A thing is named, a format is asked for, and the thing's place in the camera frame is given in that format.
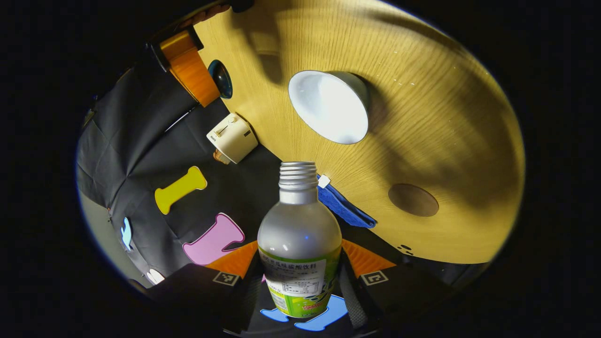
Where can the teal teacup lid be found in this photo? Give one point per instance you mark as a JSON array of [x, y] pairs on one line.
[[223, 80]]

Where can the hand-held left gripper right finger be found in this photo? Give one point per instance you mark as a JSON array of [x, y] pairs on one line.
[[352, 300]]

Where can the round brown coaster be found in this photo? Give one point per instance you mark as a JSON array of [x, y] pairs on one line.
[[413, 200]]

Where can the silver green water bottle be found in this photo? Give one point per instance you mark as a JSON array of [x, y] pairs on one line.
[[300, 225]]

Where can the black backdrop cloth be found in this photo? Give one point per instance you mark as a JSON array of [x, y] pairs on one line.
[[141, 122]]

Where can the blue folded towel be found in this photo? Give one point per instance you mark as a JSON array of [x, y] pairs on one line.
[[345, 206]]

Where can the white toaster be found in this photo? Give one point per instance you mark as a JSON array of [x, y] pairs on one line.
[[232, 136]]

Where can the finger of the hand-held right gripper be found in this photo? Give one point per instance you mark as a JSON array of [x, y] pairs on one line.
[[197, 80]]

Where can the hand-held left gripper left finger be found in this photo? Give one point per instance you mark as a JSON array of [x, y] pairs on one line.
[[244, 291]]

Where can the toast slice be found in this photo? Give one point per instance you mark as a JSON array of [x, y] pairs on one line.
[[220, 157]]

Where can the teal white teacup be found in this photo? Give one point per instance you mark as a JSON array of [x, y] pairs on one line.
[[328, 105]]

